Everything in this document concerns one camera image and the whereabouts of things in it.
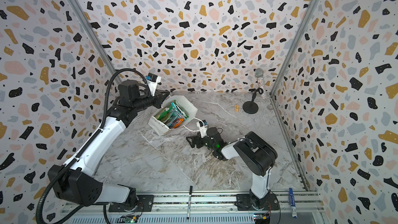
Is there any black marker pen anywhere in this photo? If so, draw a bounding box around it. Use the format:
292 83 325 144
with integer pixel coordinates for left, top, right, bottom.
186 185 193 220

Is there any blue marker pen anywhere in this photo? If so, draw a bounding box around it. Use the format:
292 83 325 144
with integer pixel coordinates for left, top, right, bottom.
289 188 297 219

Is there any black microphone stand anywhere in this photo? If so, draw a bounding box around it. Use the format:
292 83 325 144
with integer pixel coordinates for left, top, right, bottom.
243 88 264 114

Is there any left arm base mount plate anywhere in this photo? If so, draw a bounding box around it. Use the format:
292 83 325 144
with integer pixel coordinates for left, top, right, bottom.
108 195 154 214

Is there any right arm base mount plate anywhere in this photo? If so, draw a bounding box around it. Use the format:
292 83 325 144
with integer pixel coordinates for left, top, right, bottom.
234 192 279 211

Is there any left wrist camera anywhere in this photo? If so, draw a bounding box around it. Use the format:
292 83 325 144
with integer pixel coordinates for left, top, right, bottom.
146 73 161 96

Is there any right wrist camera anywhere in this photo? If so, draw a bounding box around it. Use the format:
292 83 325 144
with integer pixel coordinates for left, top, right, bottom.
197 120 208 138

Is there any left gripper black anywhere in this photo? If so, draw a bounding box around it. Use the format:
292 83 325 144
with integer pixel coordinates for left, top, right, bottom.
134 89 170 112

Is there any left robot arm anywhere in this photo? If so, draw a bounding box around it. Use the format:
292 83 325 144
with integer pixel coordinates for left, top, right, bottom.
35 80 170 224

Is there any black corrugated cable hose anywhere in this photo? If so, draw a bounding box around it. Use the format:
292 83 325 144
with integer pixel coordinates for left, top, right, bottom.
35 67 148 224

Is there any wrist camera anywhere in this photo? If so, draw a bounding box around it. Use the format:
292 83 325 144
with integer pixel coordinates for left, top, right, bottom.
146 73 161 96
197 120 208 138

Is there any white cartoon paper bag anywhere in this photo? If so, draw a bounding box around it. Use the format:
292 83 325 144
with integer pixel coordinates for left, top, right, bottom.
148 95 205 136

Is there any green tea candy bag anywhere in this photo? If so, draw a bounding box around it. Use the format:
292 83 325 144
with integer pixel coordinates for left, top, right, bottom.
155 100 189 129

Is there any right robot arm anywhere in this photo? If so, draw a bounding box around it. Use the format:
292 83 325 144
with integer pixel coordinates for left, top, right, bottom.
186 127 278 211

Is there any silver glitter microphone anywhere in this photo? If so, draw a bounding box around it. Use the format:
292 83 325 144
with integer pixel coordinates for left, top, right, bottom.
255 68 266 100

